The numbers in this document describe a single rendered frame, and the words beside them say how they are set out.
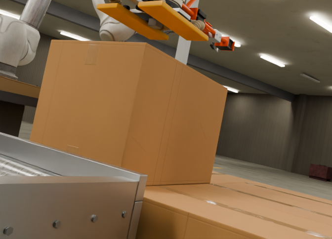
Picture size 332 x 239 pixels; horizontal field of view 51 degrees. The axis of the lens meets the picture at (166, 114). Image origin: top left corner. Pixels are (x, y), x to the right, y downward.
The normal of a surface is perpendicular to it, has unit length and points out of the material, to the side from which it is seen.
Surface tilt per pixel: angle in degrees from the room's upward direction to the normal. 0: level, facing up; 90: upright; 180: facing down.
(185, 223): 90
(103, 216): 90
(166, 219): 90
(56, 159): 90
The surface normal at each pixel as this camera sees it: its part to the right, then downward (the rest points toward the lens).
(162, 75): 0.83, 0.14
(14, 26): 0.68, -0.18
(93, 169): -0.54, -0.15
